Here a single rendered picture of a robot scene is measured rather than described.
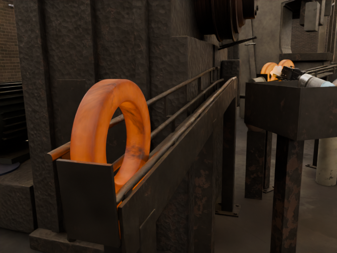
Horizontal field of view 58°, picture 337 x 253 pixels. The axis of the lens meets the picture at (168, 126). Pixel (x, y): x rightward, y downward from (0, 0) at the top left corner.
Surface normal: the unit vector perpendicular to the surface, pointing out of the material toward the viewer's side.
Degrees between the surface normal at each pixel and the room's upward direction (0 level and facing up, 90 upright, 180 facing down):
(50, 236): 0
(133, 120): 113
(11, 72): 90
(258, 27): 90
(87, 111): 51
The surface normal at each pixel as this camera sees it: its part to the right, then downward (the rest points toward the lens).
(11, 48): 0.95, 0.05
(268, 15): -0.54, 0.18
